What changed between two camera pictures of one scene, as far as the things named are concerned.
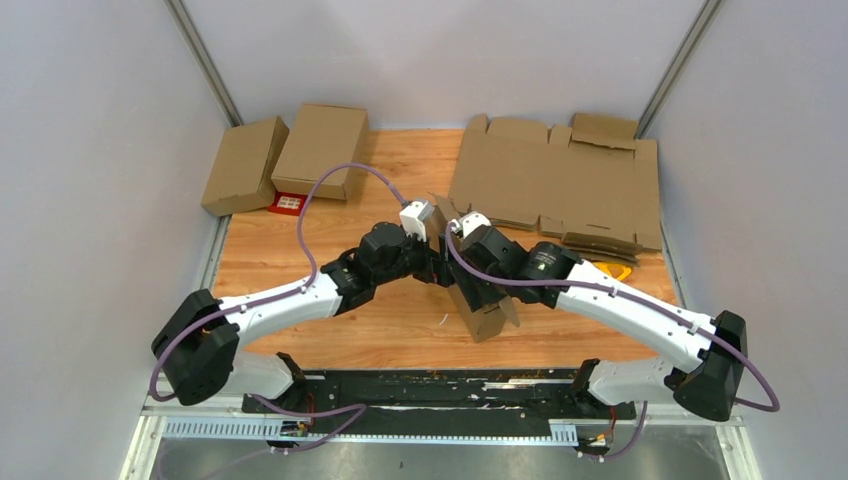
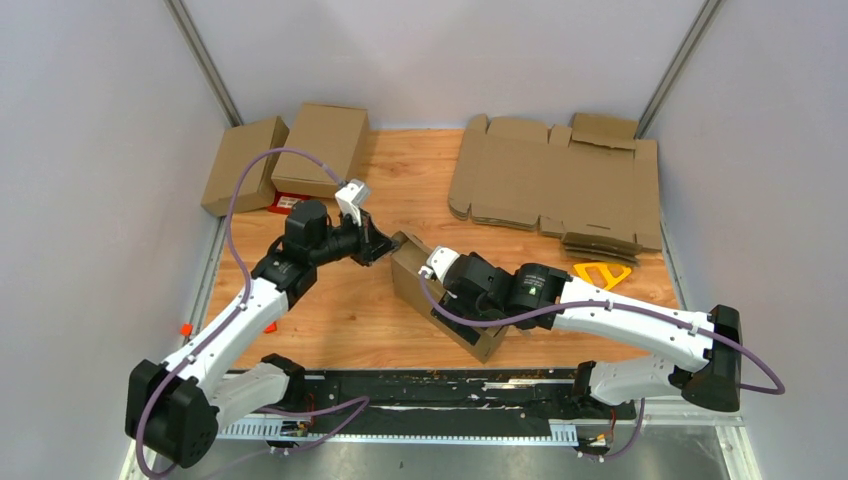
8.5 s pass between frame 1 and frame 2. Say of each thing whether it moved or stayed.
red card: stayed
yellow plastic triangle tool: stayed
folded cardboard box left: stayed
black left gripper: moved
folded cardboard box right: stayed
